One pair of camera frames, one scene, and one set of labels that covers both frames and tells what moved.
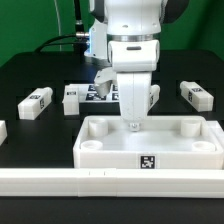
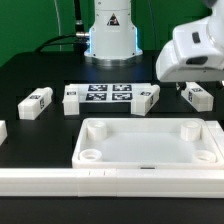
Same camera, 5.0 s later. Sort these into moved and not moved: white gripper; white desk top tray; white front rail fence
Moved: white gripper
Not moved: white desk top tray; white front rail fence
